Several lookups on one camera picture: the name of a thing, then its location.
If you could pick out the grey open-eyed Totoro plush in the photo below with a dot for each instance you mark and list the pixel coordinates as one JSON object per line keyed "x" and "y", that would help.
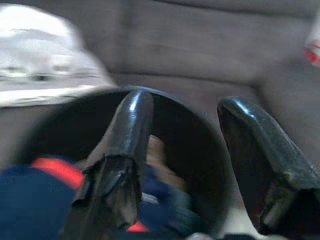
{"x": 37, "y": 50}

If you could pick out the brown garment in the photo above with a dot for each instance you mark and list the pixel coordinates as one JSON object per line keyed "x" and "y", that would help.
{"x": 157, "y": 152}

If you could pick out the black plastic bucket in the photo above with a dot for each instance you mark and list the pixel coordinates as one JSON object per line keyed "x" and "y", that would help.
{"x": 190, "y": 140}

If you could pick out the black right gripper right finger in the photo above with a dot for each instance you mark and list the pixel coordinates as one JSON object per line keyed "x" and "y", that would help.
{"x": 262, "y": 155}

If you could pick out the navy garment with red stripes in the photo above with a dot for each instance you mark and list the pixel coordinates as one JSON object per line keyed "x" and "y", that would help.
{"x": 30, "y": 200}

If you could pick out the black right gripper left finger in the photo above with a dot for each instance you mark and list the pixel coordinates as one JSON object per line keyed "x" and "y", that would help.
{"x": 127, "y": 130}

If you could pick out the dark grey sofa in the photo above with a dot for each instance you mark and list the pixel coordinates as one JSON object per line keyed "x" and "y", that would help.
{"x": 200, "y": 45}

